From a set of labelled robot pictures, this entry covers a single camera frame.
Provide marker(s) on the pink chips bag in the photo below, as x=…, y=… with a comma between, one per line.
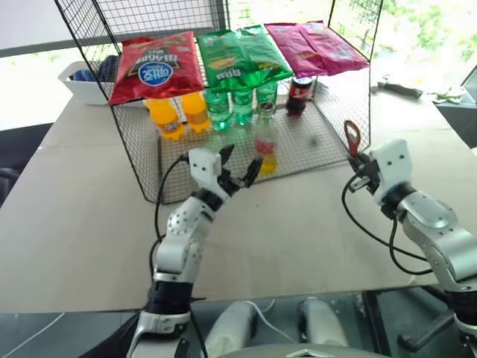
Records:
x=335, y=48
x=290, y=48

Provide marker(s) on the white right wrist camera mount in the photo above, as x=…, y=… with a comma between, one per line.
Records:
x=391, y=164

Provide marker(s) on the grey robot torso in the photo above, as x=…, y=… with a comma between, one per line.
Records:
x=298, y=352

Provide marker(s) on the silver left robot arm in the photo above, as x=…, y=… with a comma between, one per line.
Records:
x=179, y=246

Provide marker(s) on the green chips bag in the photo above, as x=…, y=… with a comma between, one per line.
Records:
x=220, y=63
x=266, y=56

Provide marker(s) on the blue bundle in basket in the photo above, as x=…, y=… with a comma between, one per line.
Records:
x=83, y=74

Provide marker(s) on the black flat tool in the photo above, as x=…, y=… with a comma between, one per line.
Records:
x=402, y=89

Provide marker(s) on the red chips bag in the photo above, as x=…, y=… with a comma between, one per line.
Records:
x=156, y=71

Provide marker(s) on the dark cola plastic bottle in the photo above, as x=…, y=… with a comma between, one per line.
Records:
x=299, y=97

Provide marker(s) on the red bottle opener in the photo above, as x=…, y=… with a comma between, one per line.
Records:
x=352, y=136

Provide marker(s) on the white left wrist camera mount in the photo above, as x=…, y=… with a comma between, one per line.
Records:
x=203, y=164

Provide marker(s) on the green leafy scraps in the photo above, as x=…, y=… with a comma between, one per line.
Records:
x=447, y=96

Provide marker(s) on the green soda plastic bottle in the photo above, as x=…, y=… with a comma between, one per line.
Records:
x=244, y=108
x=219, y=110
x=266, y=93

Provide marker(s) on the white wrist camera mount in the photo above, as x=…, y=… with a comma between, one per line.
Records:
x=203, y=164
x=391, y=164

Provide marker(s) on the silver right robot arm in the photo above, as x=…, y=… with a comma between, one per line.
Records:
x=436, y=231

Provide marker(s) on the orange soda plastic bottle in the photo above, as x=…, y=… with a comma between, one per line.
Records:
x=194, y=112
x=165, y=119

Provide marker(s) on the white plastic basket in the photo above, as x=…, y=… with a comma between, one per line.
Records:
x=83, y=91

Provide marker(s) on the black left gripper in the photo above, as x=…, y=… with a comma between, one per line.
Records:
x=232, y=182

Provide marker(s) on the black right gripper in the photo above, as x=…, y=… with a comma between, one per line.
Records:
x=369, y=175

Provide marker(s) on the clear glass soda bottle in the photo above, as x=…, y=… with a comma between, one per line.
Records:
x=266, y=145

